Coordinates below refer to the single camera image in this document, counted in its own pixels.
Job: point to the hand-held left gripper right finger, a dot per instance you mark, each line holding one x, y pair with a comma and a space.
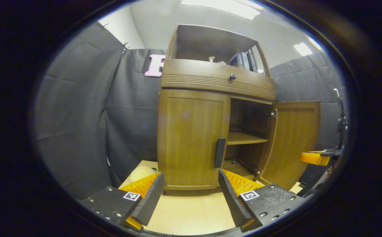
233, 204

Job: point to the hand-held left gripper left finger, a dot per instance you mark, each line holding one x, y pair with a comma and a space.
151, 200

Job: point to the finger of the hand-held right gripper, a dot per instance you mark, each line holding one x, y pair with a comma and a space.
313, 158

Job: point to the wooden cabinet door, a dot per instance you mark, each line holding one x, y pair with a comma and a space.
191, 138
293, 138

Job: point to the wooden double-door shoe cabinet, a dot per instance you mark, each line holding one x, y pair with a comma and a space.
210, 42

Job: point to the pale yellow round object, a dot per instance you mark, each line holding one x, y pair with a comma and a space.
141, 172

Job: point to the small ceiling light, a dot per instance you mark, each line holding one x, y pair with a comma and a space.
303, 49

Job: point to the black book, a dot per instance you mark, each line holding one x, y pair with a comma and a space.
253, 62

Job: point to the black backdrop cloth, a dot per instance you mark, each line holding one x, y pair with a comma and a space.
79, 115

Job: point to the grey book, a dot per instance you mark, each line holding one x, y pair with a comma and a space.
246, 62

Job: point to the dark blue book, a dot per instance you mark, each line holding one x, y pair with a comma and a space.
237, 61

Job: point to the wooden drawer with black knob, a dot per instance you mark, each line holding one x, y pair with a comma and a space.
194, 72

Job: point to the small pale bottle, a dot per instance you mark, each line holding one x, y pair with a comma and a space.
211, 59

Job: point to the large ceiling light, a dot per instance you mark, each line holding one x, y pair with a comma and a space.
224, 8

